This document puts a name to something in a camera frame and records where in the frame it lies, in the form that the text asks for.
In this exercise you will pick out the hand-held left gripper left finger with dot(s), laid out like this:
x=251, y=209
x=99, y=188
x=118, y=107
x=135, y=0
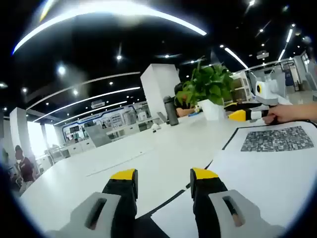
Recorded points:
x=116, y=196

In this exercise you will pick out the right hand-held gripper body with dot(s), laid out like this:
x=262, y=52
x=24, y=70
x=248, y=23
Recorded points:
x=268, y=93

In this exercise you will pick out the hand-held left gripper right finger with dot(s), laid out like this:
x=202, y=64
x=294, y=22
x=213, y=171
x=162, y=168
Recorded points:
x=210, y=196

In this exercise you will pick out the person's right hand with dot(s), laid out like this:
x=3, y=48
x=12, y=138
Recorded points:
x=281, y=114

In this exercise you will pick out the white ceiling projector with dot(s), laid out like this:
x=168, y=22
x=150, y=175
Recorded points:
x=262, y=55

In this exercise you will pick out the green plant in white pot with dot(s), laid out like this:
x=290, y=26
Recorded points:
x=213, y=81

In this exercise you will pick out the grey upright panel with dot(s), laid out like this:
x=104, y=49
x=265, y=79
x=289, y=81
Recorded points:
x=97, y=136

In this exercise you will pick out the dark grey water bottle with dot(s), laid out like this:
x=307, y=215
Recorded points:
x=172, y=111

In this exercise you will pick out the small white table object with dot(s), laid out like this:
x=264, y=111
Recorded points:
x=155, y=127

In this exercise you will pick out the white square pillar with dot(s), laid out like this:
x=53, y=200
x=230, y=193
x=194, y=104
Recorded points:
x=156, y=94

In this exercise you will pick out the curved ceiling light strip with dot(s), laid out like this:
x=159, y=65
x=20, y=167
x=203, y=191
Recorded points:
x=173, y=21

